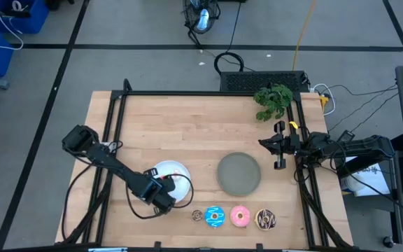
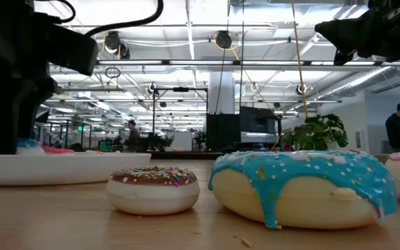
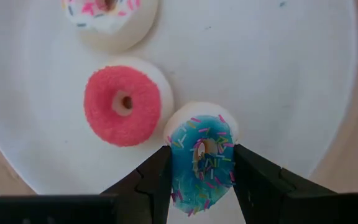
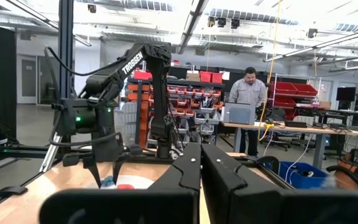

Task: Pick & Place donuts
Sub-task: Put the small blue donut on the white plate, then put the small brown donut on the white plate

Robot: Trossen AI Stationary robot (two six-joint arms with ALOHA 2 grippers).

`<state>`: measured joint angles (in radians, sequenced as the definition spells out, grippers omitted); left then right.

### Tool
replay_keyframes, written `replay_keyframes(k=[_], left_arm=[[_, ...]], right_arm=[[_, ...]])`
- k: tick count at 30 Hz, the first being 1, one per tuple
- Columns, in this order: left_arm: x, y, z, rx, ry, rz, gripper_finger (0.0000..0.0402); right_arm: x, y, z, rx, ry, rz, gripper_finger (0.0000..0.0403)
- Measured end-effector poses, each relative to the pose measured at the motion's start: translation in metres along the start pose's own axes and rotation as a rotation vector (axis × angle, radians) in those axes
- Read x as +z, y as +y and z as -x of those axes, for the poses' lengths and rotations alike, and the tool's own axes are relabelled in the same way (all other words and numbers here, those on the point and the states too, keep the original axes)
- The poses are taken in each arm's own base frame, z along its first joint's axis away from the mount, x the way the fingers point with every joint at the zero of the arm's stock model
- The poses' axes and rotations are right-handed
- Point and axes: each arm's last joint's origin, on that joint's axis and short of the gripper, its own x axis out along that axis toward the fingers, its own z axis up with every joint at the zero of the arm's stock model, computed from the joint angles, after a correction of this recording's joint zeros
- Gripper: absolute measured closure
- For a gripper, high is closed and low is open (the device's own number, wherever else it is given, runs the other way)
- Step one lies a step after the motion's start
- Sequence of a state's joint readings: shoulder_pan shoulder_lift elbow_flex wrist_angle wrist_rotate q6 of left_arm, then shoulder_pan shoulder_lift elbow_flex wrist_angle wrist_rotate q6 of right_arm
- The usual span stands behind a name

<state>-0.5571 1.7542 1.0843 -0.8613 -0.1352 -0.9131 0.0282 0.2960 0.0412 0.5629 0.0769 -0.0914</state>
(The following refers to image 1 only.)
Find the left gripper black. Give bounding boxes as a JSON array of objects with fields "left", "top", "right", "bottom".
[{"left": 141, "top": 173, "right": 178, "bottom": 215}]

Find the white paper sheet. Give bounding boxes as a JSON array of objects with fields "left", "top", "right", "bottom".
[{"left": 341, "top": 156, "right": 392, "bottom": 197}]

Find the black power adapter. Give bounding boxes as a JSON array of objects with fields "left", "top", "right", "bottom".
[{"left": 337, "top": 129, "right": 356, "bottom": 143}]

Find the large pink frosted donut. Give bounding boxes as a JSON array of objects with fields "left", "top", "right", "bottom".
[{"left": 229, "top": 204, "right": 251, "bottom": 228}]

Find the black floor fan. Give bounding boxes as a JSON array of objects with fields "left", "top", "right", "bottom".
[{"left": 182, "top": 0, "right": 222, "bottom": 49}]

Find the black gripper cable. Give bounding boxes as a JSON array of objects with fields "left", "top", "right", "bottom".
[{"left": 125, "top": 174, "right": 195, "bottom": 221}]

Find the white looped cable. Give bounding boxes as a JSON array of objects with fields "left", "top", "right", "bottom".
[{"left": 311, "top": 83, "right": 337, "bottom": 117}]

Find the black aluminium table frame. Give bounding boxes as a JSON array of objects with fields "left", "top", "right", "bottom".
[{"left": 59, "top": 78, "right": 355, "bottom": 252}]

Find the white round plate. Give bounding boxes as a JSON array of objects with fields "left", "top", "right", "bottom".
[{"left": 151, "top": 160, "right": 192, "bottom": 204}]

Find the grey round plate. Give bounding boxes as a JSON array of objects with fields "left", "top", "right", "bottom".
[{"left": 217, "top": 151, "right": 262, "bottom": 197}]

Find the large chocolate frosted donut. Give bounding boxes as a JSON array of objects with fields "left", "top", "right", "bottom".
[{"left": 255, "top": 208, "right": 277, "bottom": 232}]

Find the long white cable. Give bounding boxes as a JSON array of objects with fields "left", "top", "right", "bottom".
[{"left": 0, "top": 0, "right": 24, "bottom": 51}]

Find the large blue frosted donut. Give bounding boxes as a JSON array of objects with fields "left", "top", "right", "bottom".
[{"left": 204, "top": 205, "right": 226, "bottom": 229}]

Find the thin black cable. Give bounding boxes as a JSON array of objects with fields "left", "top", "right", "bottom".
[{"left": 322, "top": 83, "right": 399, "bottom": 133}]

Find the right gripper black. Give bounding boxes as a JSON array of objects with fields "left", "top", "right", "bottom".
[{"left": 258, "top": 120, "right": 302, "bottom": 170}]

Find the yellow cable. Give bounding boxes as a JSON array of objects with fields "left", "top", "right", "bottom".
[{"left": 292, "top": 0, "right": 318, "bottom": 71}]

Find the coiled black cable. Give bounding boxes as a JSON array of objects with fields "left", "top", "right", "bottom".
[{"left": 213, "top": 51, "right": 245, "bottom": 75}]

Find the green potted plant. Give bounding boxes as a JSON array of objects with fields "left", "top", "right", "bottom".
[{"left": 253, "top": 83, "right": 294, "bottom": 123}]

